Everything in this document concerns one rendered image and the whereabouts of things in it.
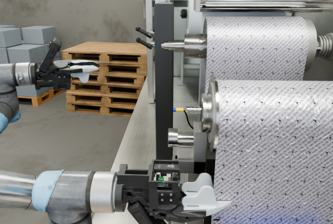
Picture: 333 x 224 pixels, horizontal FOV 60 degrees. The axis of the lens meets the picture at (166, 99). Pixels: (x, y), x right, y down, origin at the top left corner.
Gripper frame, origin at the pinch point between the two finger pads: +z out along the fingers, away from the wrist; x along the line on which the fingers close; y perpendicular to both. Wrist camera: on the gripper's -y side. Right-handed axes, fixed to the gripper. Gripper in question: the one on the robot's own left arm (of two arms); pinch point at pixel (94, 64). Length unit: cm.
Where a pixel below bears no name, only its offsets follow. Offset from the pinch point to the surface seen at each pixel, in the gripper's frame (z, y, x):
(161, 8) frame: 18.2, -22.2, 20.6
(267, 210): 30, 7, 63
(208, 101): 20, -12, 53
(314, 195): 38, 3, 65
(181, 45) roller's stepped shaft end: 22.5, -13.9, 26.7
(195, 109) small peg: 18, -10, 53
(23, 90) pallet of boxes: -102, 145, -298
